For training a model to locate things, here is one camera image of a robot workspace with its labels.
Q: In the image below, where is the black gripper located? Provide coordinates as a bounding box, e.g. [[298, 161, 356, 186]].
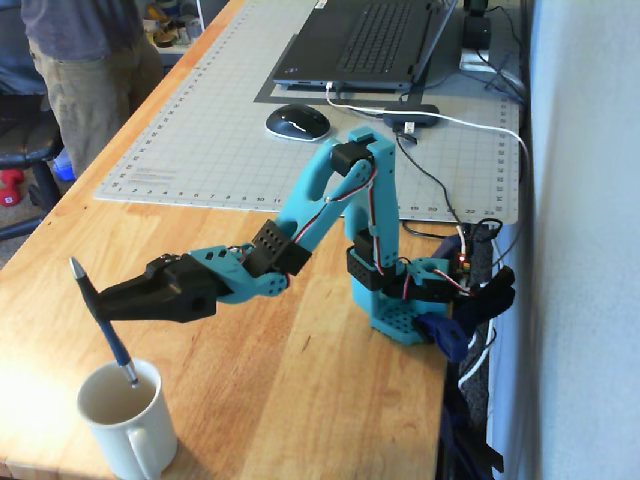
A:
[[94, 253, 220, 324]]

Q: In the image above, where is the dark blue ballpoint pen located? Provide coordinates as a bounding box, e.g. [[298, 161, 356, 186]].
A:
[[68, 256, 140, 389]]

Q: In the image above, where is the white ceramic mug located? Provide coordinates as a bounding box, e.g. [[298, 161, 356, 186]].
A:
[[76, 357, 179, 480]]

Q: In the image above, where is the grey gridded cutting mat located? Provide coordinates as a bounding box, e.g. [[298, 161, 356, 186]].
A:
[[93, 0, 521, 224]]

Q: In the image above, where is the blue plastic container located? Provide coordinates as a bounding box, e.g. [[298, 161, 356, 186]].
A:
[[51, 148, 79, 182]]

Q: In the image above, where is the red dumbbell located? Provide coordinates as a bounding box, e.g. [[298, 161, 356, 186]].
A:
[[0, 168, 26, 207]]

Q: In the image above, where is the black office chair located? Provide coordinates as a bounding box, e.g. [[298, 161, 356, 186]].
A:
[[0, 0, 66, 241]]

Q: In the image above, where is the standing person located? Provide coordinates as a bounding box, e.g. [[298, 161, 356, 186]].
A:
[[19, 0, 166, 179]]

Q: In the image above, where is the black and silver mouse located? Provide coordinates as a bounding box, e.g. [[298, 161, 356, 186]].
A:
[[264, 103, 332, 142]]

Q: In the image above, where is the clutter of tape rolls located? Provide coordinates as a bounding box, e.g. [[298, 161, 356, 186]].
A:
[[142, 0, 202, 51]]

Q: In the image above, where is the black usb hub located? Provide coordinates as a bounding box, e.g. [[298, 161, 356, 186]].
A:
[[382, 103, 441, 129]]

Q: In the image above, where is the blue table clamp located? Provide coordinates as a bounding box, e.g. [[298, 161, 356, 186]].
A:
[[417, 234, 474, 364]]

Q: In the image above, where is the motor controller circuit board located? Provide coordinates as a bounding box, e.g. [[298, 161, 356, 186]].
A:
[[452, 224, 476, 281]]

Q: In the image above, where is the black laptop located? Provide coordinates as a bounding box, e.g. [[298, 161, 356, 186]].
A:
[[272, 0, 459, 94]]

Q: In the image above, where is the black device on stand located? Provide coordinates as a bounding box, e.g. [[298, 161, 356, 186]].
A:
[[458, 0, 497, 72]]

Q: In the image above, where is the black cable from hub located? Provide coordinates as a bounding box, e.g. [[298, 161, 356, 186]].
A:
[[393, 128, 465, 237]]

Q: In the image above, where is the black clamp handle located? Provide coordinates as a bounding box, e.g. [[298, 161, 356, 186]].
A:
[[468, 264, 517, 322]]

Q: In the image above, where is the white usb cable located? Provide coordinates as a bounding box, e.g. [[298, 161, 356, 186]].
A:
[[324, 82, 532, 389]]

